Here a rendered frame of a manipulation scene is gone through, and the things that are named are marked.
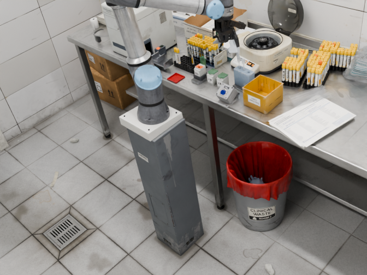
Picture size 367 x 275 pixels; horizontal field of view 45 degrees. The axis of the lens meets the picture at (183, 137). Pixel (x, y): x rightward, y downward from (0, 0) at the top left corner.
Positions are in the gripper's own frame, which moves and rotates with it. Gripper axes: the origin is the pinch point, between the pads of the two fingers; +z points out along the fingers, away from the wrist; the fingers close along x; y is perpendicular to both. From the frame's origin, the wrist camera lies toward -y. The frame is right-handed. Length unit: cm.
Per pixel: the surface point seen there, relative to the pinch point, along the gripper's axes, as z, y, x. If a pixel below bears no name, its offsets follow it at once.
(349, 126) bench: 16, -15, 61
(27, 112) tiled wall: 93, 72, -173
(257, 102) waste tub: 12.5, 5.9, 27.2
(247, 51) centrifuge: 5.0, -13.7, -3.3
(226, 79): 12.4, 3.9, 2.0
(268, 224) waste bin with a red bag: 97, -3, 29
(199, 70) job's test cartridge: 10.1, 10.5, -11.8
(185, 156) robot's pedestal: 41, 35, 8
